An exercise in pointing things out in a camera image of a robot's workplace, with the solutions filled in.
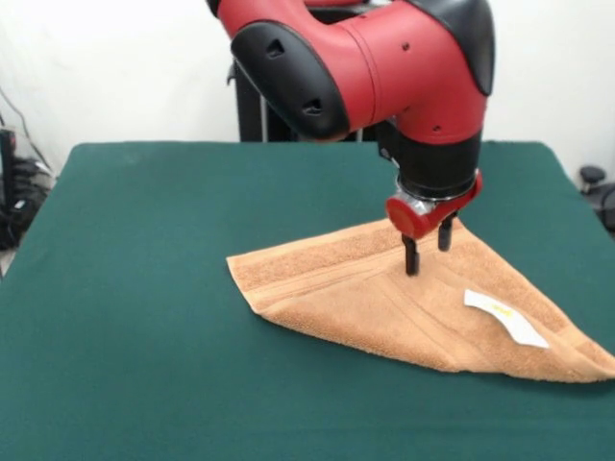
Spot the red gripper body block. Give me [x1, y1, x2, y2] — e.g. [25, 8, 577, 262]
[385, 168, 484, 240]

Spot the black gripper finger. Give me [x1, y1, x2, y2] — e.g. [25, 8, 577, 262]
[401, 233, 422, 278]
[436, 215, 455, 254]

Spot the tan terry towel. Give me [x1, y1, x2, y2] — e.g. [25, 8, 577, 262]
[225, 215, 615, 385]

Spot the grey chair base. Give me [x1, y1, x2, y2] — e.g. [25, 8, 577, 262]
[578, 164, 615, 239]

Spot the dark green table cloth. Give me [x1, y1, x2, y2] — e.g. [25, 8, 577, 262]
[0, 140, 615, 461]

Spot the black equipment pile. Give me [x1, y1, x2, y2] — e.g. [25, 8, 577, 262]
[0, 127, 57, 251]

